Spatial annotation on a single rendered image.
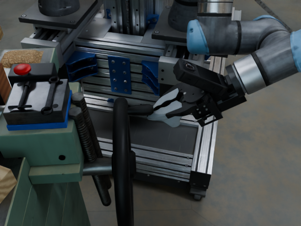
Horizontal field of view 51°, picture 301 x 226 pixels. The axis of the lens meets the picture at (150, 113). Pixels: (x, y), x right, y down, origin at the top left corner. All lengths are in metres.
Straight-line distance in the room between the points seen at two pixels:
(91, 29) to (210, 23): 0.71
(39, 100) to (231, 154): 1.36
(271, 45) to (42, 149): 0.47
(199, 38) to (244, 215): 1.07
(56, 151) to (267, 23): 0.51
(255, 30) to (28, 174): 0.54
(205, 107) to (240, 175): 1.07
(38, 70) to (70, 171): 0.20
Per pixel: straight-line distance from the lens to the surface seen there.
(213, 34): 0.70
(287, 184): 1.76
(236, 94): 0.69
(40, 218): 0.71
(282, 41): 0.67
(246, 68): 0.64
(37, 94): 0.58
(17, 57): 0.85
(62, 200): 0.90
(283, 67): 0.65
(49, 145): 0.59
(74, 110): 0.57
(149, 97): 1.30
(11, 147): 0.60
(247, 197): 1.65
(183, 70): 0.60
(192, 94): 0.66
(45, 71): 0.61
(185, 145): 1.51
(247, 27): 0.72
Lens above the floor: 1.35
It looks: 44 degrees down
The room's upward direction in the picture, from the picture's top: straight up
